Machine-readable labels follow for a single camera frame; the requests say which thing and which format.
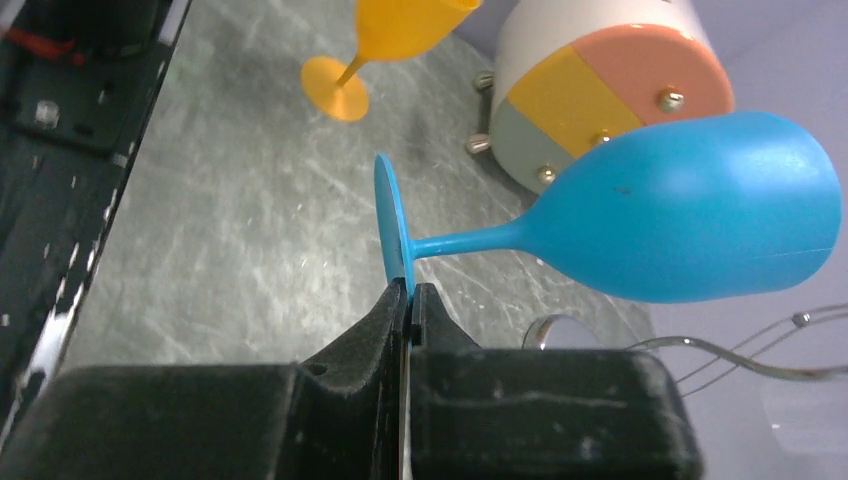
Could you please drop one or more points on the blue plastic wine glass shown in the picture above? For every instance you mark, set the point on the blue plastic wine glass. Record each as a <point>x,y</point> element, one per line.
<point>689,211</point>

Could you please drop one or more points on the chrome wire wine glass rack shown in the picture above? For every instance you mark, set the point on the chrome wire wine glass rack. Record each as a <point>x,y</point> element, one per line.
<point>542,334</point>

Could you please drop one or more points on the round cream drawer box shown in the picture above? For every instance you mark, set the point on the round cream drawer box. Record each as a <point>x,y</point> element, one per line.
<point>569,76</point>

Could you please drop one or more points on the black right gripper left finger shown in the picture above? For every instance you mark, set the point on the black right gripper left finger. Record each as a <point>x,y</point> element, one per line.
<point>334,416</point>

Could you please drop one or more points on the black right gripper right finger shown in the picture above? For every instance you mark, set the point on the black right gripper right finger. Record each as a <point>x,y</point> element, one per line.
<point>485,413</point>

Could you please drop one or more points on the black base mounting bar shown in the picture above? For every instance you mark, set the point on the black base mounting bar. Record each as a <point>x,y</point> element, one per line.
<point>79,81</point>

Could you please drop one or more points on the orange plastic wine glass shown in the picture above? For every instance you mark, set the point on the orange plastic wine glass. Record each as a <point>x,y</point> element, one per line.
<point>386,31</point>

